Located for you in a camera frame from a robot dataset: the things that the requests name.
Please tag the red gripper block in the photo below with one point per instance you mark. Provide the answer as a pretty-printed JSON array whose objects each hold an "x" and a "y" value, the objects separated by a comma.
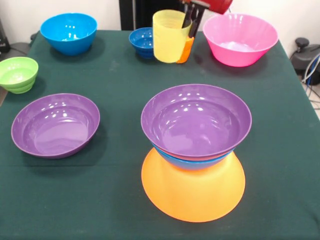
[{"x": 220, "y": 6}]

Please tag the orange cup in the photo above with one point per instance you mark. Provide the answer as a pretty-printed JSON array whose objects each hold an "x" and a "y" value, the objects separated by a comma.
[{"x": 186, "y": 52}]

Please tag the yellow cup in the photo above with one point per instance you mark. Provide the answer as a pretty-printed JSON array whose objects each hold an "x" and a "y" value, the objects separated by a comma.
[{"x": 167, "y": 42}]

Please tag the purple shallow bowl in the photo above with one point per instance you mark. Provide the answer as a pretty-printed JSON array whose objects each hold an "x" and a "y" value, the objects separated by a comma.
[
  {"x": 195, "y": 130},
  {"x": 55, "y": 130}
]

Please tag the light blue bowl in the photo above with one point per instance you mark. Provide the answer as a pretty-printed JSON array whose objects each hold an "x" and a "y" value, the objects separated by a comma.
[
  {"x": 68, "y": 32},
  {"x": 195, "y": 165}
]

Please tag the large orange bowl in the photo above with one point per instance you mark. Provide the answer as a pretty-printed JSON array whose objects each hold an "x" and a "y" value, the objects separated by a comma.
[{"x": 192, "y": 195}]

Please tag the large pink bowl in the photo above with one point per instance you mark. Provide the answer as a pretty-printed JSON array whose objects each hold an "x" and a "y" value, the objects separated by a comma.
[{"x": 237, "y": 32}]

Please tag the small dark blue bowl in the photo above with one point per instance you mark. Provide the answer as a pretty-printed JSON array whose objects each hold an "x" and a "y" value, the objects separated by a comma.
[{"x": 141, "y": 40}]

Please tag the small green bowl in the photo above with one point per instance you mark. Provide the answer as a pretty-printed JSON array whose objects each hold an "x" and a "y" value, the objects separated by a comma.
[{"x": 17, "y": 75}]

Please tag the dark green tablecloth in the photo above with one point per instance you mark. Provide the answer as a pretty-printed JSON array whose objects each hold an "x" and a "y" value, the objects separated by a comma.
[{"x": 62, "y": 200}]

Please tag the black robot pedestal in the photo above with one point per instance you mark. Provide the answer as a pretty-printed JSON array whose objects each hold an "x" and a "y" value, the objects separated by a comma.
[{"x": 140, "y": 15}]

